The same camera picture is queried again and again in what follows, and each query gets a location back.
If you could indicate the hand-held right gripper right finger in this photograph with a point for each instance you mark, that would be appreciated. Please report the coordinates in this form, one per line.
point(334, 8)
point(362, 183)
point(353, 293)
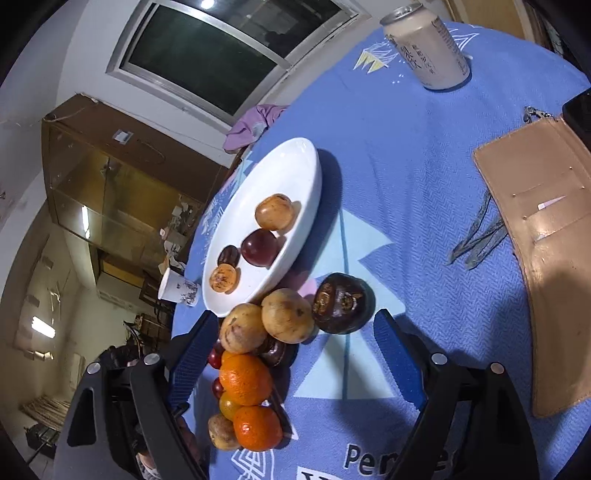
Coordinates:
point(399, 360)

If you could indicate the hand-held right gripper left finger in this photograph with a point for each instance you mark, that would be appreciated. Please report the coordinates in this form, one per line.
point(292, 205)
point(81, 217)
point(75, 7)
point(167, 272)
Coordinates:
point(194, 355)

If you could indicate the orange tangerine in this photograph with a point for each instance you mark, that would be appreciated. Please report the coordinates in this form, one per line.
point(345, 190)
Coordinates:
point(257, 427)
point(245, 378)

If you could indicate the dark brown water chestnut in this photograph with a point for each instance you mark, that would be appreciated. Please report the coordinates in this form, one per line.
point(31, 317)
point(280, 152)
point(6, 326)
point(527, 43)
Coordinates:
point(343, 302)
point(277, 354)

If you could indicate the white oval plate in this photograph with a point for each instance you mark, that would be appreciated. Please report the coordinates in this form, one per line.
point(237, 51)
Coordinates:
point(277, 175)

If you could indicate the yellowish tangerine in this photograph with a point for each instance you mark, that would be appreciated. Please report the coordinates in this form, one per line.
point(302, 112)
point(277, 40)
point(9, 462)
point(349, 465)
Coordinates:
point(228, 406)

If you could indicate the white printed paper cup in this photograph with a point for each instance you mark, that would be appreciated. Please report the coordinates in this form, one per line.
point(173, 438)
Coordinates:
point(178, 288)

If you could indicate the small tan round fruit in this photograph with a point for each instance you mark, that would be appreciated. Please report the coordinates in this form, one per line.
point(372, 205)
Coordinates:
point(220, 431)

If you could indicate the orange speckled fruit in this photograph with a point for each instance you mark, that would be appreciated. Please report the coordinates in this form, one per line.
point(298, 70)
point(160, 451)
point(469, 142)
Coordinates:
point(224, 278)

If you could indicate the small dark water chestnut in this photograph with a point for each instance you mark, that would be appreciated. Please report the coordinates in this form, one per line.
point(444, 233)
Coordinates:
point(228, 255)

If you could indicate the dark red plum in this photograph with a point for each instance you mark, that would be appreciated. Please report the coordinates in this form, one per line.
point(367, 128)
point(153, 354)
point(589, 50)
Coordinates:
point(261, 248)

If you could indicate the blue printed tablecloth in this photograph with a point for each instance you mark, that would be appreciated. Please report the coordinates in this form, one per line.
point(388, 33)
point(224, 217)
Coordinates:
point(406, 184)

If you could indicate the wooden glass cabinet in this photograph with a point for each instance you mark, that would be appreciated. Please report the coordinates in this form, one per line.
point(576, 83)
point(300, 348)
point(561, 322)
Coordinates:
point(115, 184)

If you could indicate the tan leather wallet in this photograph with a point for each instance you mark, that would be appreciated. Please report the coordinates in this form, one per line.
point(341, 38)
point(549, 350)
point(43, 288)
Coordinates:
point(545, 221)

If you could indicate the purple cloth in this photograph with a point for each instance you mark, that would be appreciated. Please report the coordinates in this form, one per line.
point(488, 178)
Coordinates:
point(251, 127)

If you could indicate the metal clasp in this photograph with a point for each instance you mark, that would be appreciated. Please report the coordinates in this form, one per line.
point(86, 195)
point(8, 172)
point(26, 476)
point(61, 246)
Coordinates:
point(533, 113)

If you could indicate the white framed window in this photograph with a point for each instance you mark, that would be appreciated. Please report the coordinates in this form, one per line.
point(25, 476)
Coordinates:
point(221, 50)

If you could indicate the beige drink can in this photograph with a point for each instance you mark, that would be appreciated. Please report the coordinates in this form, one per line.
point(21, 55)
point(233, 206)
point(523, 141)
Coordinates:
point(425, 46)

